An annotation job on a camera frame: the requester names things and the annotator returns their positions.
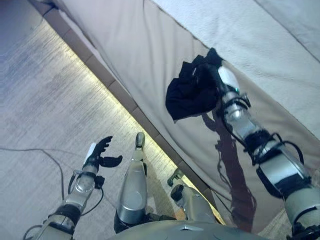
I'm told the silver robot leg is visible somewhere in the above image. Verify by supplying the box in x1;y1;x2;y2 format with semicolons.
166;168;219;224
113;131;149;233

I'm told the grey streaked rug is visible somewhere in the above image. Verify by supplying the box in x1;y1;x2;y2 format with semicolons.
0;14;295;240

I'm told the grey robot torso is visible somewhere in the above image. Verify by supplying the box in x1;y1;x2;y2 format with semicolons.
107;219;266;240

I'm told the bed with white bedding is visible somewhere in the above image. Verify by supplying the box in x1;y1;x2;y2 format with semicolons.
53;0;320;233

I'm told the silver right robot leg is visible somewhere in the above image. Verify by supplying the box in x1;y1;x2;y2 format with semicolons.
166;168;219;224

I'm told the silver left robot leg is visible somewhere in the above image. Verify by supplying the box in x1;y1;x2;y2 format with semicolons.
113;131;149;233

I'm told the white textured duvet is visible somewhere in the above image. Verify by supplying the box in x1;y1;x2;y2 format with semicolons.
152;0;320;106

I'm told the black garment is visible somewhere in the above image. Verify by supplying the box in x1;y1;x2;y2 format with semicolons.
165;47;225;124

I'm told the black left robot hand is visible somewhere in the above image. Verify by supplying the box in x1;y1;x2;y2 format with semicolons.
83;135;124;170

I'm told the beige upholstered bed frame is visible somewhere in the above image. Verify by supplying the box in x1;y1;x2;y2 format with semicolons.
27;0;226;226

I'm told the thin grey floor cable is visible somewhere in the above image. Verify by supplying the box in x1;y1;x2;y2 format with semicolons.
0;146;66;202

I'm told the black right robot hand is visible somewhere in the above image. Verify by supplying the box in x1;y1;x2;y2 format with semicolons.
196;61;242;95

